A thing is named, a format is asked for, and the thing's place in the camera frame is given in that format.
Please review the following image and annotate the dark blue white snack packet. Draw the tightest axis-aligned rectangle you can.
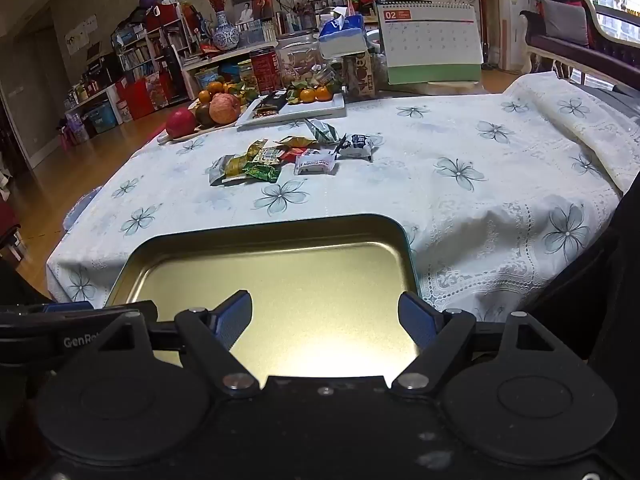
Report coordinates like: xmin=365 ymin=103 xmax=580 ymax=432
xmin=336 ymin=133 xmax=375 ymax=162

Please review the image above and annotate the red box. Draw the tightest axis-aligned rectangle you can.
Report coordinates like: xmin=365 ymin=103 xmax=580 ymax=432
xmin=116 ymin=72 xmax=169 ymax=121

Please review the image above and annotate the red white snack packet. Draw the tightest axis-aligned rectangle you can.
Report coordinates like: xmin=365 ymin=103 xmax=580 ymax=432
xmin=280 ymin=147 xmax=321 ymax=164

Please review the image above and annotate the grey blue underlay cloth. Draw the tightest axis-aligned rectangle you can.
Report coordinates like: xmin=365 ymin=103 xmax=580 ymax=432
xmin=62 ymin=187 xmax=102 ymax=235

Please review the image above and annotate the blue white vase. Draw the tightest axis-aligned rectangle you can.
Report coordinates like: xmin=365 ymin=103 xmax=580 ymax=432
xmin=212 ymin=10 xmax=240 ymax=52

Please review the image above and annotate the person's left leg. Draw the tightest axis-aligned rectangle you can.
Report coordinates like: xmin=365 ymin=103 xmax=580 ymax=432
xmin=0 ymin=256 xmax=52 ymax=312

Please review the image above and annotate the glass jar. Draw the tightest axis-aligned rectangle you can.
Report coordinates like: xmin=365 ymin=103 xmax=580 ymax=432
xmin=237 ymin=60 xmax=258 ymax=92

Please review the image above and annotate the white bookshelf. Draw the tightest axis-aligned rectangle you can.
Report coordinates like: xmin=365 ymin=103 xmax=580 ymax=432
xmin=111 ymin=2 xmax=202 ymax=106

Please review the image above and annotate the red stick vacuum cleaner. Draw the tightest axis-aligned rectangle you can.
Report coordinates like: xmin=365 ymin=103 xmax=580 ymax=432
xmin=472 ymin=0 xmax=502 ymax=69

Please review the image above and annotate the green white snack packet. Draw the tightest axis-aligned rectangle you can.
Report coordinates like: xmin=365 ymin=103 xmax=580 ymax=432
xmin=305 ymin=118 xmax=342 ymax=147

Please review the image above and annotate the green cardboard box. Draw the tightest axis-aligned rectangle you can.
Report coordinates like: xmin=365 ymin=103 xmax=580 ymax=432
xmin=375 ymin=1 xmax=484 ymax=85

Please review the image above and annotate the ornate dark sofa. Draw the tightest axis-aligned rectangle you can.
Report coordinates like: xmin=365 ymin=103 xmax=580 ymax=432
xmin=519 ymin=0 xmax=640 ymax=92

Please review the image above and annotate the white rectangular tray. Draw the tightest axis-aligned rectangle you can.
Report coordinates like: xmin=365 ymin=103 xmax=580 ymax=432
xmin=235 ymin=91 xmax=347 ymax=127

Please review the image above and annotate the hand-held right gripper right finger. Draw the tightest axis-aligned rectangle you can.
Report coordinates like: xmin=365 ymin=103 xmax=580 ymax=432
xmin=391 ymin=291 xmax=596 ymax=398

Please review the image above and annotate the person's leg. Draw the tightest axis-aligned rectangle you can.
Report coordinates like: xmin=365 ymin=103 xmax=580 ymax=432
xmin=587 ymin=170 xmax=640 ymax=377
xmin=0 ymin=256 xmax=52 ymax=312

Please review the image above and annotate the blue storage box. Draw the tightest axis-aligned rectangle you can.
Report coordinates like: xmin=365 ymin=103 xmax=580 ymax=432
xmin=82 ymin=100 xmax=119 ymax=134

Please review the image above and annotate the white pink snack packet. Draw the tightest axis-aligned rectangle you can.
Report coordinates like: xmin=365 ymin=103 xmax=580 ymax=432
xmin=293 ymin=152 xmax=337 ymax=176

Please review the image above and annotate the pink orange apple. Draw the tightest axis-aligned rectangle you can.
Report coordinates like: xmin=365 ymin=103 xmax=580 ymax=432
xmin=209 ymin=92 xmax=242 ymax=126

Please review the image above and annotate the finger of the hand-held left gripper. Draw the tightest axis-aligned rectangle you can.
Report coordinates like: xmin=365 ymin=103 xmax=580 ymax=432
xmin=42 ymin=301 xmax=97 ymax=314

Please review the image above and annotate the dark green snack packet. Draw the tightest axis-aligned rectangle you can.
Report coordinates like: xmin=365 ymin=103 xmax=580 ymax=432
xmin=244 ymin=164 xmax=282 ymax=184

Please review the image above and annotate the fruit plate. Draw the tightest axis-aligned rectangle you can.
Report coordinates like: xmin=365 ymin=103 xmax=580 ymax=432
xmin=157 ymin=102 xmax=247 ymax=144

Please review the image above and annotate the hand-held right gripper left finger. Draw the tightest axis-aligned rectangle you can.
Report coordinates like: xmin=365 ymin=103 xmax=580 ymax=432
xmin=82 ymin=290 xmax=262 ymax=398

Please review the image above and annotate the brown printed bag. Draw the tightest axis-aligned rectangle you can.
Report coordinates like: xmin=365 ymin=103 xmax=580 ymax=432
xmin=345 ymin=52 xmax=377 ymax=99

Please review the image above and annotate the white floral tablecloth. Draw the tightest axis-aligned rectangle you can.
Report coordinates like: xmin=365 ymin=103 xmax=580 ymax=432
xmin=46 ymin=71 xmax=640 ymax=326

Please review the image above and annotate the red can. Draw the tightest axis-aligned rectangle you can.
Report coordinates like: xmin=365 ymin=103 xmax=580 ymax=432
xmin=249 ymin=46 xmax=280 ymax=95

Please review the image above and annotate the blue white tissue box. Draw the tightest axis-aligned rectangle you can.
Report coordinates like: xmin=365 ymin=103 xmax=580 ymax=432
xmin=318 ymin=6 xmax=369 ymax=60

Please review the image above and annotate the light green snack packet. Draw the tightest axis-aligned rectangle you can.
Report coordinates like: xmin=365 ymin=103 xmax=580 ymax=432
xmin=208 ymin=154 xmax=251 ymax=187

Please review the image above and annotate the gold metal tin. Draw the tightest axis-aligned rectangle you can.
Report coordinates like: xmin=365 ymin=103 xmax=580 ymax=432
xmin=102 ymin=214 xmax=421 ymax=379

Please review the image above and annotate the red pomegranate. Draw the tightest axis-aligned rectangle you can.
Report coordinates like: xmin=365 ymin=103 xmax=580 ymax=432
xmin=166 ymin=108 xmax=197 ymax=138

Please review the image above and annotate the clear plastic container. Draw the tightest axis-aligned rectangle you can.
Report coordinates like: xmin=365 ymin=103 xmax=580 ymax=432
xmin=276 ymin=34 xmax=322 ymax=86

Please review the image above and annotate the framed photo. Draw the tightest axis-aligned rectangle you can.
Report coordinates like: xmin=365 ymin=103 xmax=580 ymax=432
xmin=235 ymin=0 xmax=276 ymax=26

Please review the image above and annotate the grey cushion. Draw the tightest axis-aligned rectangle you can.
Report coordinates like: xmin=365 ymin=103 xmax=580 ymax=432
xmin=542 ymin=0 xmax=592 ymax=46

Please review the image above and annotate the person's right leg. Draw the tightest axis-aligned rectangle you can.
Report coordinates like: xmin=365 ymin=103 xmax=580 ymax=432
xmin=587 ymin=170 xmax=640 ymax=377

